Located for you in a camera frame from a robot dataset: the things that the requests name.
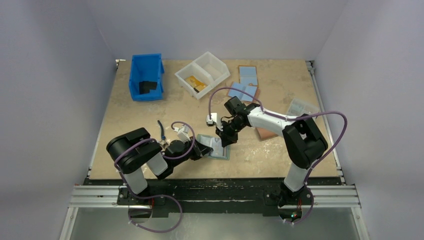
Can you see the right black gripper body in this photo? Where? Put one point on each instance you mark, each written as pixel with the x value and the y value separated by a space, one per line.
pixel 226 130

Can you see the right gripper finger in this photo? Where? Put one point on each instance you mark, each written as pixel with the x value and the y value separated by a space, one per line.
pixel 228 138
pixel 219 130

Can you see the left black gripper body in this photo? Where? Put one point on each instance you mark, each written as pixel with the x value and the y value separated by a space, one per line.
pixel 193 154

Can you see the green card holder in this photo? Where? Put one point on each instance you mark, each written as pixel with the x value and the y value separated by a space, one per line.
pixel 218 152

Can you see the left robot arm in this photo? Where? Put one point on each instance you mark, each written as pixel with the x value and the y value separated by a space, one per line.
pixel 132 150

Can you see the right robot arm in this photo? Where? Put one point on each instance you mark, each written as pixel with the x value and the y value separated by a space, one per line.
pixel 303 139

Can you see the open blue brown wallet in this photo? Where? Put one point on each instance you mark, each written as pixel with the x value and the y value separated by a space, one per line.
pixel 248 82

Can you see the pink leather pouch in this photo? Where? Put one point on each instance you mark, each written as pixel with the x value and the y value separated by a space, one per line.
pixel 264 134

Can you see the white divided tray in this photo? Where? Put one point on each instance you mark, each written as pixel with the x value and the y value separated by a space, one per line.
pixel 208 69

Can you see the clear plastic organizer box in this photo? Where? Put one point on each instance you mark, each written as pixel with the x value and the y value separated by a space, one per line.
pixel 299 107

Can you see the black block in bin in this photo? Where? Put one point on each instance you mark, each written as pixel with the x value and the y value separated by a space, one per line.
pixel 147 87

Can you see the blue plastic bin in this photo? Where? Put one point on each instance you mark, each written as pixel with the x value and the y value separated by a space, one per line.
pixel 146 67

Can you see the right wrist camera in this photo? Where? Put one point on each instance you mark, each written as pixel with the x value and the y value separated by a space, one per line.
pixel 211 119

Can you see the blue handled pliers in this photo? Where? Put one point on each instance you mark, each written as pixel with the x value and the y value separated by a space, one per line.
pixel 162 134

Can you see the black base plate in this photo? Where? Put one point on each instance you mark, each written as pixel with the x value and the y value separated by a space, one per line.
pixel 210 196

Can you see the aluminium rail frame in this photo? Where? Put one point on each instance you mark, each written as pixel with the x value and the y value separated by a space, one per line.
pixel 328 192

